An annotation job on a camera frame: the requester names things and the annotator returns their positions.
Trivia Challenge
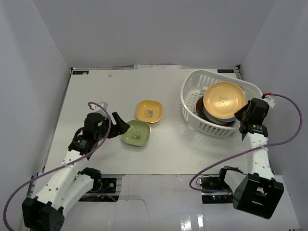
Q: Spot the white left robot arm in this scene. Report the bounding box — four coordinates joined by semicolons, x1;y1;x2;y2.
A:
22;112;130;231

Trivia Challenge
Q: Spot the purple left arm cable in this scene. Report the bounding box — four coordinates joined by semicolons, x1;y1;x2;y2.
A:
2;101;118;231

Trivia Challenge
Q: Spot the yellow square panda dish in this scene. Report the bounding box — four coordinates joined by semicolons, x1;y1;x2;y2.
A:
136;100;162;123

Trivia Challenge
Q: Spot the green square panda dish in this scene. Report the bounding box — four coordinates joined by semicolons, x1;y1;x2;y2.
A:
122;120;151;147

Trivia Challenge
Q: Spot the white plastic dish bin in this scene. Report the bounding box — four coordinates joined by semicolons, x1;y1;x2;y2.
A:
180;69;262;138

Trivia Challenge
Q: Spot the dark red rimmed round plate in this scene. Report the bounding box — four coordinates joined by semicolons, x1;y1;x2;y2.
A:
195;97;207;120

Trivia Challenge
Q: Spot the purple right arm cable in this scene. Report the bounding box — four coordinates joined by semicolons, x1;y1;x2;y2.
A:
189;93;303;192

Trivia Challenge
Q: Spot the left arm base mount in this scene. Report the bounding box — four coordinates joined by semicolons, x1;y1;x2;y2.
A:
80;178;119;202

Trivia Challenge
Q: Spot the light blue round plate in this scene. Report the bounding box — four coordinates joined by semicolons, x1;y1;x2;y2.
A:
213;117;236;123

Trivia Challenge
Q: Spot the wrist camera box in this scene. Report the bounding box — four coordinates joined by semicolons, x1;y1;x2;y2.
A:
88;102;108;114
261;93;275;108

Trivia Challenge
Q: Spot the yellow round plate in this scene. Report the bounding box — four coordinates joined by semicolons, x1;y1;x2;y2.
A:
203;81;246;119

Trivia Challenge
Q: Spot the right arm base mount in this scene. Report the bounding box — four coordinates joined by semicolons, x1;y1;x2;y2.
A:
196;175;233;205

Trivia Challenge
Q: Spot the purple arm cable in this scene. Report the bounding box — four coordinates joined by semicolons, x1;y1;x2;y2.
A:
189;93;303;192
2;101;118;231

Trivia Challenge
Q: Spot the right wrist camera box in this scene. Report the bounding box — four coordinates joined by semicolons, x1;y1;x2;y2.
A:
261;93;275;108

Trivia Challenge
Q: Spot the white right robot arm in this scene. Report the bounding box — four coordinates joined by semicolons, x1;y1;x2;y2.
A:
217;98;284;219

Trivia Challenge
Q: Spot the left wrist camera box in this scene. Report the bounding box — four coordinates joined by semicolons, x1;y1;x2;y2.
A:
88;102;108;114

